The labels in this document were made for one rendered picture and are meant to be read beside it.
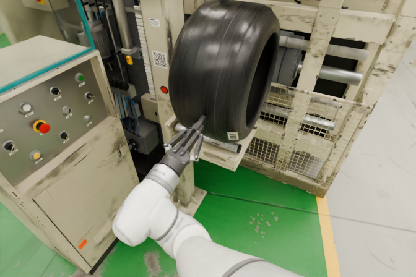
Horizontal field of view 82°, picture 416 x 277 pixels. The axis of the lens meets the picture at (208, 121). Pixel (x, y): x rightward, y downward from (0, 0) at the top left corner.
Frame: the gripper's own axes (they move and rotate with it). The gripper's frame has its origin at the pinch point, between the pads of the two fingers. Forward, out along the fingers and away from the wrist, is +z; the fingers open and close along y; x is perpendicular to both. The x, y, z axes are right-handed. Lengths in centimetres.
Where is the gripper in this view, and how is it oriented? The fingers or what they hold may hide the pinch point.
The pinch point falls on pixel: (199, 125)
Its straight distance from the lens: 83.1
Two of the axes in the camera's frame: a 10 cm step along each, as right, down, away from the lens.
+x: 0.6, 6.7, 7.4
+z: 4.5, -6.8, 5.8
